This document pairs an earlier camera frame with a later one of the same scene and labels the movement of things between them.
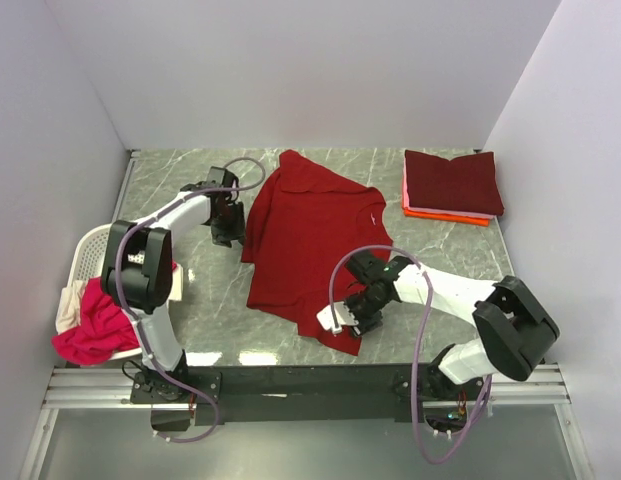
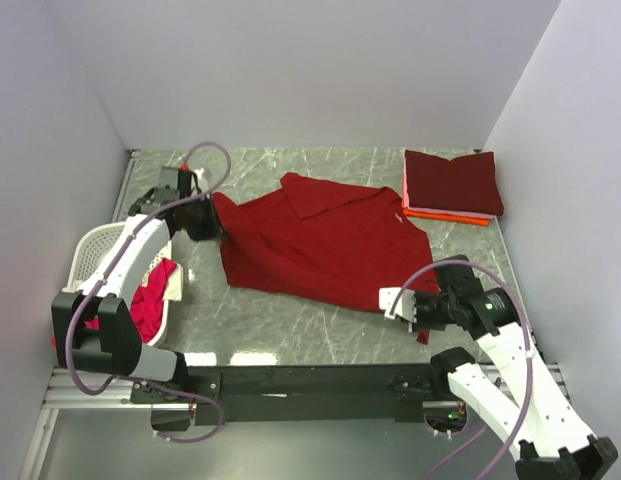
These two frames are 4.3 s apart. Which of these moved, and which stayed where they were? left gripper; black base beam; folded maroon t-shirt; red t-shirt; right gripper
Moved: right gripper; red t-shirt; left gripper
Stayed: folded maroon t-shirt; black base beam
